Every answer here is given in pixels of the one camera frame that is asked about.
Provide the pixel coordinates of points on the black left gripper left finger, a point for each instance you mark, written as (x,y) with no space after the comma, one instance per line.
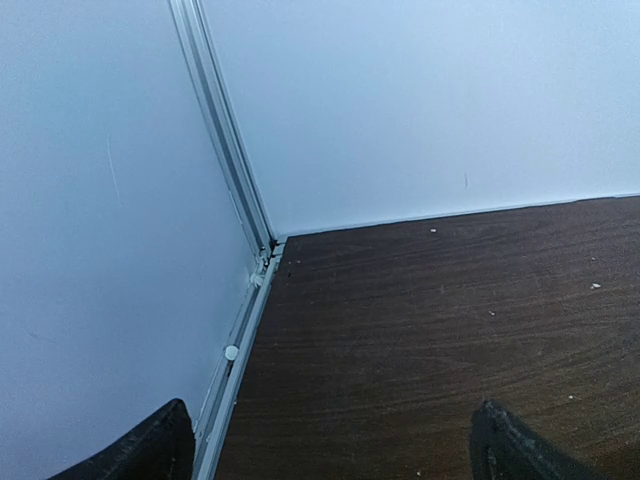
(162,446)

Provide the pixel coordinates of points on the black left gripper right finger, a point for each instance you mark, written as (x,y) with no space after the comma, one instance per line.
(502,446)

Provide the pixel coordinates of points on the aluminium left table rail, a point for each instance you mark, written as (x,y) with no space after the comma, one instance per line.
(212,422)

